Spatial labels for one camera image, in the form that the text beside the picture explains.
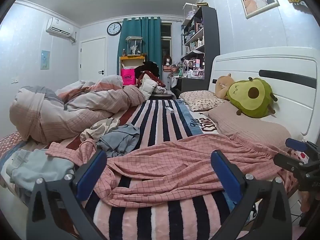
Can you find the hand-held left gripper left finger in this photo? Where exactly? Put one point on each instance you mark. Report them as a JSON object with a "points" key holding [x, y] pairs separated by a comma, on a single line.
{"points": [[91, 171]]}

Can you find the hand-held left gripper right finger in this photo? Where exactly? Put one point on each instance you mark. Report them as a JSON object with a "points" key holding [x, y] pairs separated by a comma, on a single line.
{"points": [[225, 177]]}

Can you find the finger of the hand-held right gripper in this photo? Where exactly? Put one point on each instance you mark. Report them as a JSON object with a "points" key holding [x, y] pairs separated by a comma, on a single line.
{"points": [[296, 145], [287, 161]]}

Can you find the pink checked pants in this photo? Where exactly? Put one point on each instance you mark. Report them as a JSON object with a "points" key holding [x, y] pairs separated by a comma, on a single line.
{"points": [[162, 160]]}

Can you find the grey-blue garment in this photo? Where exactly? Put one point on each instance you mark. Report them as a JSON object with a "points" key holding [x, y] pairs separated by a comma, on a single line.
{"points": [[120, 140]]}

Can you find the beige crumpled garment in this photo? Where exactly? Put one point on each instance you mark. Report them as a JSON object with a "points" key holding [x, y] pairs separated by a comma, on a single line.
{"points": [[100, 127]]}

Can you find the pink pillow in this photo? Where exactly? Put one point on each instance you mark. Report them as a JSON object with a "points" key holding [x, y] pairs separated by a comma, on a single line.
{"points": [[245, 127]]}

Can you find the light blue garment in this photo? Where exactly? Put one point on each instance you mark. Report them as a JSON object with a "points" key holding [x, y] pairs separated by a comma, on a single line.
{"points": [[37, 167]]}

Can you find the green avocado plush toy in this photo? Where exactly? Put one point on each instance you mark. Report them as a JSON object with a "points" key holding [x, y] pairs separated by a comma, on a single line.
{"points": [[250, 105]]}

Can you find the pink plaid comforter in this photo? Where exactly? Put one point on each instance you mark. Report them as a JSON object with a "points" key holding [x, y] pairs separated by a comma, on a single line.
{"points": [[75, 105]]}

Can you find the floral pillow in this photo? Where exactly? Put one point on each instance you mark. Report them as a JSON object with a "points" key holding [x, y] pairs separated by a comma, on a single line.
{"points": [[200, 100]]}

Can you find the striped fleece blanket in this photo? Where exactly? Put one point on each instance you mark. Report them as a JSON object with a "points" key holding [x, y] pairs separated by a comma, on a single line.
{"points": [[155, 120]]}

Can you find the white bed headboard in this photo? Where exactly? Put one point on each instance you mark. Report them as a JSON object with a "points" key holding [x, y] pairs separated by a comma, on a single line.
{"points": [[287, 62]]}

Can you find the white remote control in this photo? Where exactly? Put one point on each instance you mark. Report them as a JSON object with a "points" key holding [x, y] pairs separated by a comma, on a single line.
{"points": [[170, 109]]}

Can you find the brown plush toy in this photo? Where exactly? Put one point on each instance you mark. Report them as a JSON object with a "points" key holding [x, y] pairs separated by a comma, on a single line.
{"points": [[221, 85]]}

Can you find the pink shopping bag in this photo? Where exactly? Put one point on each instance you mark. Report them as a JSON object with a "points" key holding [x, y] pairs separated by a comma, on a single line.
{"points": [[128, 78]]}

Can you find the pile of clothes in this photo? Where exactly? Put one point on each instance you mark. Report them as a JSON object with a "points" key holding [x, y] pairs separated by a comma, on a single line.
{"points": [[150, 80]]}

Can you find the white door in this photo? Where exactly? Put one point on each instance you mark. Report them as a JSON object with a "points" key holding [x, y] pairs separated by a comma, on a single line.
{"points": [[92, 60]]}

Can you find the yellow shelf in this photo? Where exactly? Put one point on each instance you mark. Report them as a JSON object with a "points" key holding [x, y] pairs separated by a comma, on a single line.
{"points": [[132, 58]]}

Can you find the wig mannequin head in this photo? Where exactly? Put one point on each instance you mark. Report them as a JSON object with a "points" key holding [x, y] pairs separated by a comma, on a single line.
{"points": [[167, 62]]}

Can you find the glass display case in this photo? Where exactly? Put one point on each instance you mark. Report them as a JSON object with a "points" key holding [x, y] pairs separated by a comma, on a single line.
{"points": [[133, 45]]}

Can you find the dark bookshelf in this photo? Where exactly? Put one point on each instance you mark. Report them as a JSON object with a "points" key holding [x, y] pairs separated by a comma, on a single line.
{"points": [[211, 42]]}

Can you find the teal curtain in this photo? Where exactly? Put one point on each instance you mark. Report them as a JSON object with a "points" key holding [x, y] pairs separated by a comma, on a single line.
{"points": [[150, 42]]}

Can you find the white air conditioner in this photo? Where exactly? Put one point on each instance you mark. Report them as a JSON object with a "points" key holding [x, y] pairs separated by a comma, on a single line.
{"points": [[58, 27]]}

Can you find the window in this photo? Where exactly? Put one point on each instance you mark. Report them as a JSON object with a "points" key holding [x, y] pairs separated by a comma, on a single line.
{"points": [[166, 32]]}

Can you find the clear display box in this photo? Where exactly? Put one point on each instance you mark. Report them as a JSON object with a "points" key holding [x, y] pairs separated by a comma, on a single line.
{"points": [[189, 10]]}

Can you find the small blue wall poster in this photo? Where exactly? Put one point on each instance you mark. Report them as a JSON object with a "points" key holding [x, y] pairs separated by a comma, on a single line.
{"points": [[45, 60]]}

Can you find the round wall clock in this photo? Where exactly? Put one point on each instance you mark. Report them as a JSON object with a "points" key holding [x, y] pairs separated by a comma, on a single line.
{"points": [[114, 28]]}

